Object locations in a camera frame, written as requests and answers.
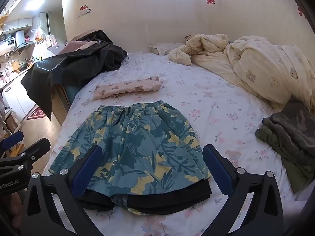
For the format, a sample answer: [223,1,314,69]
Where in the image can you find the teal floral shorts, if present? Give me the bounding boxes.
[48,100,212,216]

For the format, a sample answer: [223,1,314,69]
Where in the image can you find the pink bear-print folded garment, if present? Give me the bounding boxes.
[94,76,162,100]

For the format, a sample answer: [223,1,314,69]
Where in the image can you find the pink cloth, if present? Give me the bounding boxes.
[59,41,99,54]

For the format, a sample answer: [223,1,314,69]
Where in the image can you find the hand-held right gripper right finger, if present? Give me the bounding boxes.
[203,144,285,236]

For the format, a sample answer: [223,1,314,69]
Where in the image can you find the black jacket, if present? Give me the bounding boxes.
[21,30,128,121]

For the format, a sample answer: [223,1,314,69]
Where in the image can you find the teal bed frame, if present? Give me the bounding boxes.
[65,86,80,104]

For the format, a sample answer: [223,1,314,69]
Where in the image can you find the green camouflage clothing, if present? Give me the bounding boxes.
[255,98,315,194]

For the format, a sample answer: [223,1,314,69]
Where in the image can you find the floral white bed sheet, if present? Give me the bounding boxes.
[42,52,308,236]

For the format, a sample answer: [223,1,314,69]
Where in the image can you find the person's left hand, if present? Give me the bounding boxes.
[9,192,25,224]

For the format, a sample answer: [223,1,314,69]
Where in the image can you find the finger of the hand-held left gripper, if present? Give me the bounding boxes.
[0,131,24,153]
[0,138,51,176]

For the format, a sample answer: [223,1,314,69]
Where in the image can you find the plastic bag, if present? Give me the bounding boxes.
[31,25,44,41]

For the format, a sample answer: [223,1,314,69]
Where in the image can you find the white water heater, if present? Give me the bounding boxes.
[7,29,25,50]

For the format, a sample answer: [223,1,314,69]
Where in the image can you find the white wall cabinets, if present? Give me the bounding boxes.
[2,17,34,34]

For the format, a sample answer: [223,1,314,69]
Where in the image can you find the wall switch with red ornament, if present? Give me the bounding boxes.
[76,5,91,18]

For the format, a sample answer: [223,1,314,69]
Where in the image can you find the red patterned rug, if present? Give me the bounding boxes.
[26,105,46,121]

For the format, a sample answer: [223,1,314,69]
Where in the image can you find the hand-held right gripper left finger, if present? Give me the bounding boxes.
[23,145,103,236]

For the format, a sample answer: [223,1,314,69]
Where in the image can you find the white kitchen counter cabinet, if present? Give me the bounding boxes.
[0,66,33,120]

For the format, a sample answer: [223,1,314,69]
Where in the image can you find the cream pillow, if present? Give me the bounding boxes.
[148,43,187,56]

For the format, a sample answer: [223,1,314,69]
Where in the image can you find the range hood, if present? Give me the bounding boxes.
[0,42,35,55]

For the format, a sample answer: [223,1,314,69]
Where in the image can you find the cream bear-print duvet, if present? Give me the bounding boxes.
[169,34,315,112]

